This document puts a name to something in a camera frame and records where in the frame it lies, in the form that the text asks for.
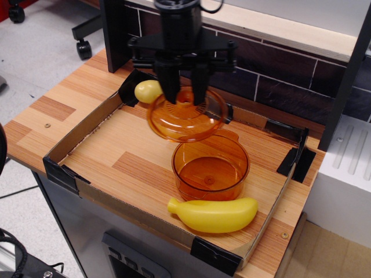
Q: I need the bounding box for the grey upright post right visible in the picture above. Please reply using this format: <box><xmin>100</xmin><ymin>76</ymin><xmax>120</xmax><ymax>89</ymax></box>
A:
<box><xmin>318</xmin><ymin>6</ymin><xmax>370</xmax><ymax>152</ymax></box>

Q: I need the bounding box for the orange transparent pot lid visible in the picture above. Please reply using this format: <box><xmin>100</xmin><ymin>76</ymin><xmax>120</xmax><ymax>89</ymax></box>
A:
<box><xmin>147</xmin><ymin>86</ymin><xmax>228</xmax><ymax>143</ymax></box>

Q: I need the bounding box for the cardboard fence with black tape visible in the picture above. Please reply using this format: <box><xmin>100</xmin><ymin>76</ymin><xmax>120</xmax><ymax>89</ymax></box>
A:
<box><xmin>43</xmin><ymin>69</ymin><xmax>323</xmax><ymax>277</ymax></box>

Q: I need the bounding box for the black office chair base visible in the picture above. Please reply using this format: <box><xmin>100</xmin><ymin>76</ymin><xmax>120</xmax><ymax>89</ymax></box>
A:
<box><xmin>8</xmin><ymin>1</ymin><xmax>103</xmax><ymax>60</ymax></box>

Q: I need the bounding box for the yellow plastic banana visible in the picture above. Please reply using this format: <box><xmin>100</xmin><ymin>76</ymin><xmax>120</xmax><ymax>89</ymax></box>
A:
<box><xmin>168</xmin><ymin>197</ymin><xmax>258</xmax><ymax>233</ymax></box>

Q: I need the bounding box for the yellow plastic potato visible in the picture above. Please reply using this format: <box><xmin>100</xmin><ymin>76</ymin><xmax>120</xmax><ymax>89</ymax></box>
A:
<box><xmin>134</xmin><ymin>80</ymin><xmax>163</xmax><ymax>104</ymax></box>

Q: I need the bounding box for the white toy sink counter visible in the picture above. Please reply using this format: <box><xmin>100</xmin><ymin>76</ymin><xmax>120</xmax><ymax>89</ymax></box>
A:
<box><xmin>304</xmin><ymin>115</ymin><xmax>370</xmax><ymax>247</ymax></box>

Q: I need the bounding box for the black upright post left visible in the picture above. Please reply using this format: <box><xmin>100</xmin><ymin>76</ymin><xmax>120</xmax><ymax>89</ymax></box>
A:
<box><xmin>99</xmin><ymin>0</ymin><xmax>132</xmax><ymax>73</ymax></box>

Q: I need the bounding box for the grey toy oven front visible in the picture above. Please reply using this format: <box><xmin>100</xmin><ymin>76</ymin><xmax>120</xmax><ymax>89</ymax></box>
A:
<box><xmin>101</xmin><ymin>230</ymin><xmax>172</xmax><ymax>278</ymax></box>

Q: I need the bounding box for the orange transparent plastic pot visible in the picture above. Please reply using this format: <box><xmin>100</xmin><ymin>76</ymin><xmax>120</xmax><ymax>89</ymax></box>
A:
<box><xmin>172</xmin><ymin>129</ymin><xmax>250</xmax><ymax>201</ymax></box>

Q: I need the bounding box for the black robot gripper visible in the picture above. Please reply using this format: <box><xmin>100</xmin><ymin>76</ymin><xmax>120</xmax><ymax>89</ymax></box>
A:
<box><xmin>128</xmin><ymin>1</ymin><xmax>237</xmax><ymax>105</ymax></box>

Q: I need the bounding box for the black cable bottom left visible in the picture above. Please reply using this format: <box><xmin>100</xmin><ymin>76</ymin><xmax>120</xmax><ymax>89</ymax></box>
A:
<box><xmin>0</xmin><ymin>228</ymin><xmax>64</xmax><ymax>278</ymax></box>

